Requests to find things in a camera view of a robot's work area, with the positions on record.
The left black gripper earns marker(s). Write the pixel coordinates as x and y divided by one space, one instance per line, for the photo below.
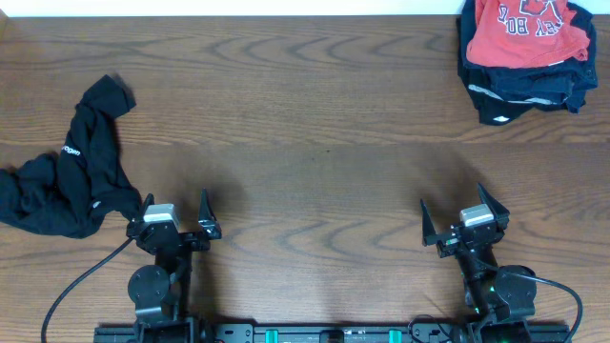
209 227

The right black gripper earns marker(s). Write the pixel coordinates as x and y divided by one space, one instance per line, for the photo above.
502 213

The black t-shirt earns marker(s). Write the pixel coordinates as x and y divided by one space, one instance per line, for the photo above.
70 193

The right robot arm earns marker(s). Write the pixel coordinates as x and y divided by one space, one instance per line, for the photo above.
503 297

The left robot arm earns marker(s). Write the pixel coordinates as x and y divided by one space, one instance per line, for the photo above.
160 291

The navy folded clothes stack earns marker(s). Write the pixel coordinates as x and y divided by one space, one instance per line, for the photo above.
501 95

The red printed t-shirt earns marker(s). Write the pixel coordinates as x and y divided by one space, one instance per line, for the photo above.
524 34

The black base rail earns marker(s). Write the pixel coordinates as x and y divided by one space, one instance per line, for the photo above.
417 332

